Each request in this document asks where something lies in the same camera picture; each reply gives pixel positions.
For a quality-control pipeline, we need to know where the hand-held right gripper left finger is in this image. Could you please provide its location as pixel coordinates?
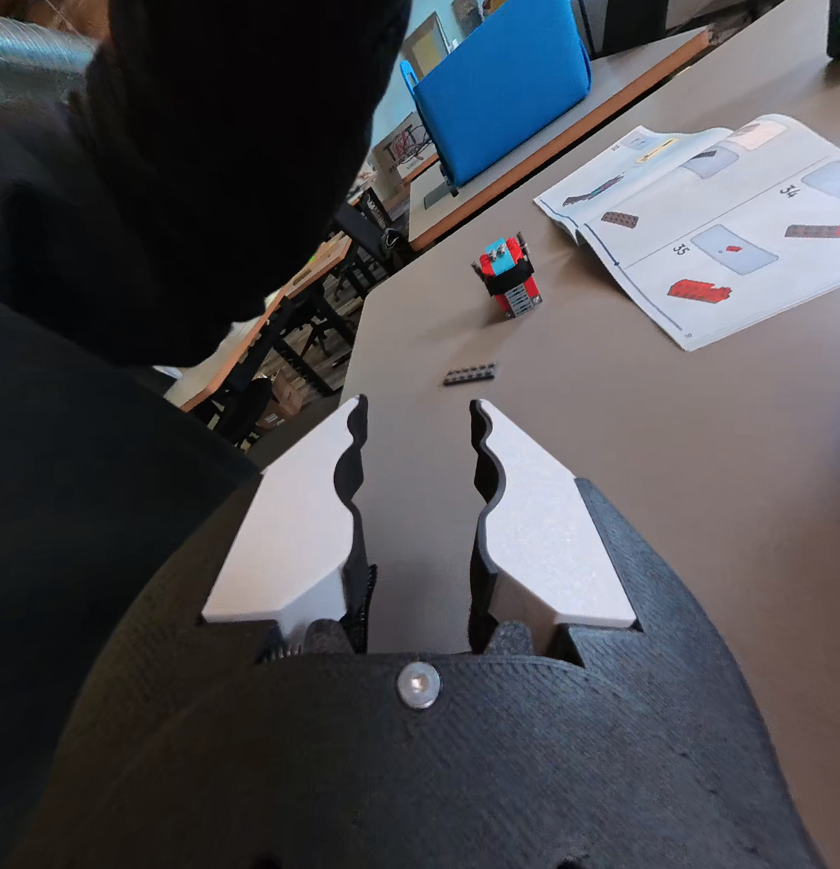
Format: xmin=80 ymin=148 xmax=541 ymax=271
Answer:
xmin=201 ymin=394 xmax=379 ymax=655

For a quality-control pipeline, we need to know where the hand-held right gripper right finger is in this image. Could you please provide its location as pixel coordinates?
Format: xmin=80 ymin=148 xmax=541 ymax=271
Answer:
xmin=467 ymin=398 xmax=639 ymax=658

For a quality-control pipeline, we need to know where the grey desk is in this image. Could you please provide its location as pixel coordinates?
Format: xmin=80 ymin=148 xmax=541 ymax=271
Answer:
xmin=246 ymin=0 xmax=840 ymax=869

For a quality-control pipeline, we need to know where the wooden desk with orange edge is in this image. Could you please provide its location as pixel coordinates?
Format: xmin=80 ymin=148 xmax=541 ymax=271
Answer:
xmin=182 ymin=231 xmax=354 ymax=415

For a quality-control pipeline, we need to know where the black office chair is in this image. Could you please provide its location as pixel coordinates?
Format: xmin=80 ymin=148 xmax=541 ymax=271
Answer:
xmin=209 ymin=377 xmax=278 ymax=449

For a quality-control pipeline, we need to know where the cardboard box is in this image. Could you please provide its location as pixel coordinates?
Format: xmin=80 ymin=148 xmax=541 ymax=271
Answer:
xmin=257 ymin=370 xmax=305 ymax=429

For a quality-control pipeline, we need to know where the person's dark clothing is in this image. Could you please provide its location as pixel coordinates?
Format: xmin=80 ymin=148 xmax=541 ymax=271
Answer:
xmin=0 ymin=292 xmax=264 ymax=869

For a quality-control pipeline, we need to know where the red and blue brick truck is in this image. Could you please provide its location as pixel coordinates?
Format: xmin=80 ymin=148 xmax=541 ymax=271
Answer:
xmin=471 ymin=231 xmax=543 ymax=320

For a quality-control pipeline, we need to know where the brick instruction booklet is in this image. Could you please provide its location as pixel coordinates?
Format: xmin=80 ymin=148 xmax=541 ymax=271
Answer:
xmin=534 ymin=114 xmax=840 ymax=353

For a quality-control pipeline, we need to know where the clear plastic wrap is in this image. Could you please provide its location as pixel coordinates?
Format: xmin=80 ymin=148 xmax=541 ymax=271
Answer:
xmin=0 ymin=14 xmax=98 ymax=103

